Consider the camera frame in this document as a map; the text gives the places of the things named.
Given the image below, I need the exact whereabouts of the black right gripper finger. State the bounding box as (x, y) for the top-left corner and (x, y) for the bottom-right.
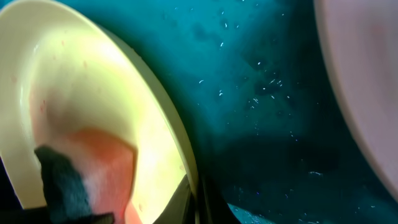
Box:
(154, 175), (199, 224)

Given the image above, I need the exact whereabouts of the pink cleaning sponge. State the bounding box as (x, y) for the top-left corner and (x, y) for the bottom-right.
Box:
(34, 129), (141, 223)

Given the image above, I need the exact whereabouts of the yellow-green plastic plate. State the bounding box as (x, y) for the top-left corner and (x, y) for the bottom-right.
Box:
(1, 1), (198, 223)

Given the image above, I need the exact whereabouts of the white plastic plate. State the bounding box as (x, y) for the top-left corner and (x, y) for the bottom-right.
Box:
(314, 0), (397, 198)

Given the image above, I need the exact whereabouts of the teal plastic tray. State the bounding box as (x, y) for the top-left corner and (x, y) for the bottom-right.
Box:
(65, 0), (397, 223)

